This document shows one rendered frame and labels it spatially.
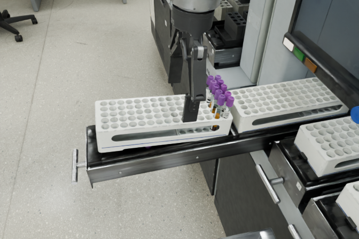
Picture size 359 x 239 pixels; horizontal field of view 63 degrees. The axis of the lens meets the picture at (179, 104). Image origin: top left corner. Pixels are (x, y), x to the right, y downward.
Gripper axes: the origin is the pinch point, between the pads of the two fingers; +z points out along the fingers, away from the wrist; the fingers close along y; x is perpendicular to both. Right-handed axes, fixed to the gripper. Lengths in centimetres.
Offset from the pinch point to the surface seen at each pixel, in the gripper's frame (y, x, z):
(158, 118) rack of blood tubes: 1.2, -5.1, 4.8
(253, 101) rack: -0.9, 18.8, 3.8
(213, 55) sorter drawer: -34.1, 21.3, 10.7
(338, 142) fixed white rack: 16.3, 29.6, 1.9
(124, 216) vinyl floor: -27, -11, 93
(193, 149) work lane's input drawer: 6.3, 2.4, 10.5
